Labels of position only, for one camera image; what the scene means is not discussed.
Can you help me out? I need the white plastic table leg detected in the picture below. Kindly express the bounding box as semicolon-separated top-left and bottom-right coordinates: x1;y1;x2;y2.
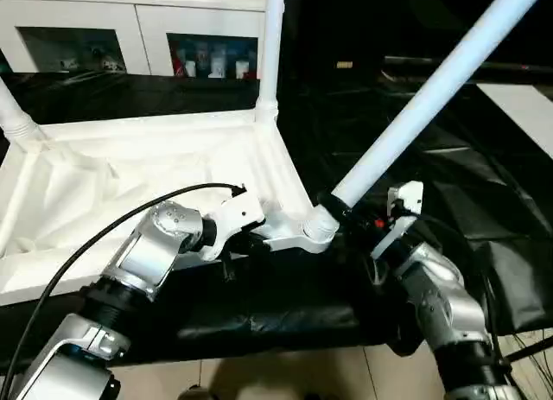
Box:
253;0;287;125
330;0;550;207
0;78;48;153

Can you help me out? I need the white plastic table top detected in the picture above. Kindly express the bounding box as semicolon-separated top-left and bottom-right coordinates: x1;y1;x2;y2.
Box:
0;108;340;308

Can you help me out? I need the black shiny mat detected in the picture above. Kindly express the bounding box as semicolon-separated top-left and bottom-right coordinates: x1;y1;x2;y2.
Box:
0;69;553;366

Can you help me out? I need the dark rounded robot foot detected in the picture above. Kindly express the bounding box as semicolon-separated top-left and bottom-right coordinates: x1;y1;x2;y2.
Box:
177;384;213;400

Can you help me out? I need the white flat item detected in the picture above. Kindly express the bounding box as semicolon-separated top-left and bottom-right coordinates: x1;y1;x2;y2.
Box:
474;83;553;158

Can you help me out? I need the long dark tube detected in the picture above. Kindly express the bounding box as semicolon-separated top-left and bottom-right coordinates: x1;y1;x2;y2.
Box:
382;55;553;79

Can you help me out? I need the white cabinet with glass doors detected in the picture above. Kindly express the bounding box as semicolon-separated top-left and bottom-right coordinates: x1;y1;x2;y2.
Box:
0;0;269;80

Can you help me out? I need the left arm thick black cable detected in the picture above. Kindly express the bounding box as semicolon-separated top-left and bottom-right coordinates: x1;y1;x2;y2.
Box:
0;181;247;375

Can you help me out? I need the arm thick black cable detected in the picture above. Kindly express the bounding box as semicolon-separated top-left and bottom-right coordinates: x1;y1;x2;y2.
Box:
395;200;511;366
0;181;247;375

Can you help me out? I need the right arm thick black cable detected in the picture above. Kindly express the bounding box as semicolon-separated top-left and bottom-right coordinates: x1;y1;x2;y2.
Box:
395;200;511;366

